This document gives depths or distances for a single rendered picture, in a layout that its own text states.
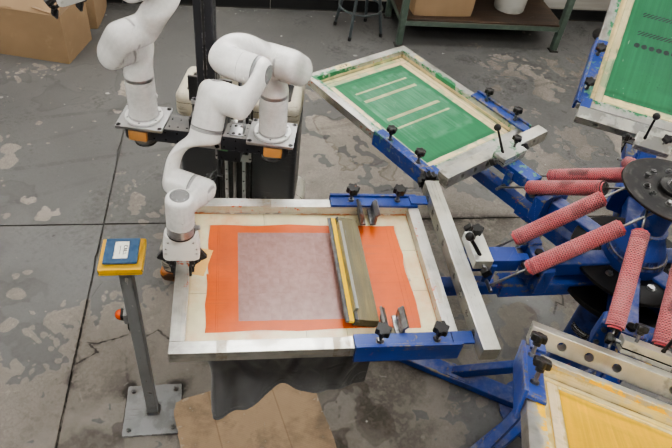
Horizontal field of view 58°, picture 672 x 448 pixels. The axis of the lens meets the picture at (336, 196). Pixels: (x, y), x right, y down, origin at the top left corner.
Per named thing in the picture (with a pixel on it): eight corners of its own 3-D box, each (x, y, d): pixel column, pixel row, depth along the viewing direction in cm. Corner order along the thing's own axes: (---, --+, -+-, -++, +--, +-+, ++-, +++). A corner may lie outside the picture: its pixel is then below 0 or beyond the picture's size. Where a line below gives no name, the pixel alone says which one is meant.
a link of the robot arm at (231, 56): (215, 16, 160) (280, 35, 156) (265, 45, 196) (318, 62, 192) (199, 69, 161) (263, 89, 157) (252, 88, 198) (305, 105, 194)
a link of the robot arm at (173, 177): (228, 129, 164) (211, 202, 170) (184, 115, 166) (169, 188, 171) (215, 133, 156) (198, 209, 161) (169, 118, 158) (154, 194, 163)
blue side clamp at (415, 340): (352, 362, 165) (356, 347, 161) (350, 346, 169) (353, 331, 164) (457, 358, 171) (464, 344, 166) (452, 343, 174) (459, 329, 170)
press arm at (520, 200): (376, 105, 275) (378, 94, 271) (386, 102, 278) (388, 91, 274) (608, 287, 208) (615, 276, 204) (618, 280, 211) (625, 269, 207)
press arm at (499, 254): (464, 271, 189) (468, 261, 186) (459, 257, 193) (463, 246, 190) (516, 271, 192) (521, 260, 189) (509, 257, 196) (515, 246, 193)
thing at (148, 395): (121, 437, 240) (77, 281, 176) (128, 387, 256) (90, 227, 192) (179, 433, 244) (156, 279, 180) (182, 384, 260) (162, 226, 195)
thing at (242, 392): (217, 422, 194) (213, 346, 166) (217, 411, 197) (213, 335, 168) (359, 412, 201) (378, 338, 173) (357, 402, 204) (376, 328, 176)
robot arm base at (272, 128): (258, 114, 215) (259, 76, 205) (294, 119, 215) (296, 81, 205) (251, 141, 204) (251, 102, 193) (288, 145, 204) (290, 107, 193)
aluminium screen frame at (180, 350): (168, 362, 157) (168, 354, 154) (182, 205, 199) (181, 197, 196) (458, 352, 171) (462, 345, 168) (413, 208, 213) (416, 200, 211)
